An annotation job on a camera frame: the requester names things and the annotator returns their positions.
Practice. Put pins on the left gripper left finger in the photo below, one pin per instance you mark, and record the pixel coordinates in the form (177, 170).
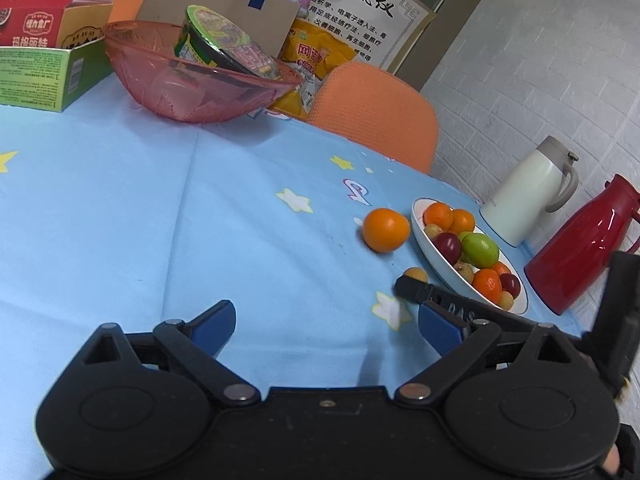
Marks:
(193, 347)

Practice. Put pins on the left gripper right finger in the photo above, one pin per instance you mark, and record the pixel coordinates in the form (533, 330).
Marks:
(462, 347)

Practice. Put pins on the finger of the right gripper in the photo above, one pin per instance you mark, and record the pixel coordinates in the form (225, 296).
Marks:
(416, 291)

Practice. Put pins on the brown longan front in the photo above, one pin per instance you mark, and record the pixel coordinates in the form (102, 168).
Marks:
(417, 273)

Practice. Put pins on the brown longan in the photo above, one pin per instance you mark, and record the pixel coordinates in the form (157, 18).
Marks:
(506, 301)
(432, 231)
(417, 273)
(465, 270)

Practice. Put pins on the dark red plum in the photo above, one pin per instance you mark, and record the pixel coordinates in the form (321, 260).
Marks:
(511, 284)
(449, 246)

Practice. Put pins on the large front tangerine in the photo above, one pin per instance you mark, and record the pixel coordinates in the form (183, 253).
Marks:
(487, 283)

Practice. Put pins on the large orange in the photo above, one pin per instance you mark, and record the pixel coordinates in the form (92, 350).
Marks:
(385, 230)

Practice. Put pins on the large green apple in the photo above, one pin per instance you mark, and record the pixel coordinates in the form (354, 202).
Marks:
(479, 250)

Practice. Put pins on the person's right hand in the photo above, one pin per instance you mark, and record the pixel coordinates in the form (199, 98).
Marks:
(611, 464)

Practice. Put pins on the dark red plum on plate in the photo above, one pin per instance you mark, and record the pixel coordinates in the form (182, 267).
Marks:
(511, 284)

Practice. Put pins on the small orange tangerine on plate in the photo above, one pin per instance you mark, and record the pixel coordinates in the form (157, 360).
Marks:
(501, 268)

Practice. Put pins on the red thermos jug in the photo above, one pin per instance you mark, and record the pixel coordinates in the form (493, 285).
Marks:
(579, 252)

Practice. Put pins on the blue cartoon tablecloth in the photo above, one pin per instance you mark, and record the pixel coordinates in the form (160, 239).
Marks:
(112, 214)

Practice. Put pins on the white thermos jug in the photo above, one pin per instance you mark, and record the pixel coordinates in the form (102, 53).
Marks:
(541, 183)

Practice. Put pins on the orange chair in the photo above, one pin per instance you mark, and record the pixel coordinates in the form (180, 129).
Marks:
(375, 109)
(124, 10)

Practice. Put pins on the yellow snack bag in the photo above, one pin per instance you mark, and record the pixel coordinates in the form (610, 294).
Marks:
(313, 52)

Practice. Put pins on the Chinese text poster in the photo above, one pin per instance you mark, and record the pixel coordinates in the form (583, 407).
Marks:
(382, 32)

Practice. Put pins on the instant noodle cup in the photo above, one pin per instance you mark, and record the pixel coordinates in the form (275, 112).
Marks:
(210, 39)

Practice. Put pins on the brown cardboard box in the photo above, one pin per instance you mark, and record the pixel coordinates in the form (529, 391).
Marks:
(267, 22)

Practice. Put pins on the green snack box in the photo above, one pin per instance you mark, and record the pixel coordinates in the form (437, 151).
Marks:
(52, 51)

